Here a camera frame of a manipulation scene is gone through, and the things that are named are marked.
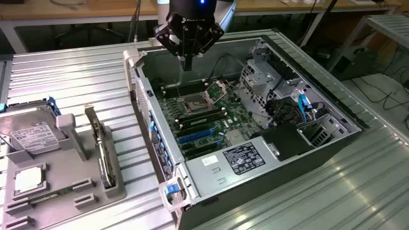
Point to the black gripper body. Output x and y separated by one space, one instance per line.
192 14

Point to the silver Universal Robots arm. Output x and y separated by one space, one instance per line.
227 16

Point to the empty black RAM slot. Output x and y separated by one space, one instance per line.
192 83
192 86
192 92
192 89

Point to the black office chair base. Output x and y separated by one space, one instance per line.
92 28

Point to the perforated silver drive cage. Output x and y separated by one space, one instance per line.
256 79

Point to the thin metal locking lever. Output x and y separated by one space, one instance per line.
179 89

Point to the silver socket cover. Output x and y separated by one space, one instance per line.
219 91

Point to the black rear panel knob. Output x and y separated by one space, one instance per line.
148 92

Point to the CPU socket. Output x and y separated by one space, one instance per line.
195 104

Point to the green motherboard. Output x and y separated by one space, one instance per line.
236 114

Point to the black RAM stick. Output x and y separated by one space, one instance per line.
197 122

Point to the blue slot retainer clip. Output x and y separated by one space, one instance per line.
171 165
163 146
153 125
167 155
159 136

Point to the blue expansion slot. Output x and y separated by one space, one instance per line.
197 136

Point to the silver chipset heatsink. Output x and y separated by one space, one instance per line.
236 137

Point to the black box device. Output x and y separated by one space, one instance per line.
355 64

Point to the blue disk carrier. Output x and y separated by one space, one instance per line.
55 107

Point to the long black expansion slot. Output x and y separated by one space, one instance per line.
203 149

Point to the silver disk bay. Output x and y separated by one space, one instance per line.
323 134

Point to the grey metal slat side table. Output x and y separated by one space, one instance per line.
389 26

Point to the hard disk with white label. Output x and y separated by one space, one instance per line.
32 136

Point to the silver power supply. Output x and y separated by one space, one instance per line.
208 177

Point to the blue case latch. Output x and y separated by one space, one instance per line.
171 188

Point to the open black PC case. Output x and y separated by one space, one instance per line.
319 167

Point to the grey parts rack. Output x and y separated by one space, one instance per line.
64 172

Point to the silver CPU chip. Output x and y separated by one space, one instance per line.
30 179

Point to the green RAM stick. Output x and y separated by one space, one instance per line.
51 196

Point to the wooden desk with white frame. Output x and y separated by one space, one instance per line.
272 6
80 9

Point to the black plastic air duct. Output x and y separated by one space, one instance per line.
284 141

